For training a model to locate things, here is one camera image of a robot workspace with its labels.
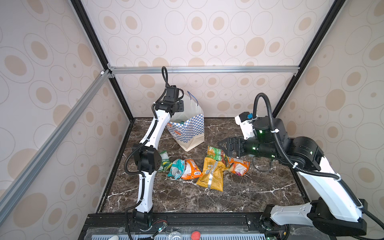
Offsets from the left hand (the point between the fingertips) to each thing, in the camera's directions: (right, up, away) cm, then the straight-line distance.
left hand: (183, 102), depth 90 cm
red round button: (+7, -65, -23) cm, 70 cm away
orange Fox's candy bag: (+5, -40, -5) cm, 41 cm away
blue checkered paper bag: (+3, -15, -5) cm, 16 cm away
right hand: (+21, -21, -32) cm, 44 cm away
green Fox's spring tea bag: (-11, -38, +1) cm, 39 cm away
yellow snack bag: (+17, -43, -6) cm, 47 cm away
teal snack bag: (-3, -39, -7) cm, 40 cm away
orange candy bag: (+33, -39, 0) cm, 52 cm away
